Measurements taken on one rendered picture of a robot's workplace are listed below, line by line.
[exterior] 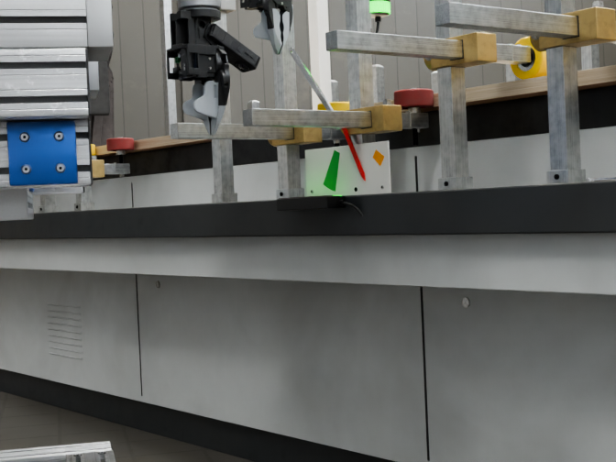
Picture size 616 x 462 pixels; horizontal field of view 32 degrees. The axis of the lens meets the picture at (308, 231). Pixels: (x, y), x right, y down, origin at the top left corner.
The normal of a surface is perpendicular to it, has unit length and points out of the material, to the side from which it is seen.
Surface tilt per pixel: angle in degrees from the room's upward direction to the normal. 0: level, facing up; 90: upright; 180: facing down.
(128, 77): 90
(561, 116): 90
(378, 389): 90
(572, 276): 90
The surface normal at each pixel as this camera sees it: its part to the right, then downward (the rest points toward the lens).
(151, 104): 0.22, 0.01
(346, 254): -0.79, 0.05
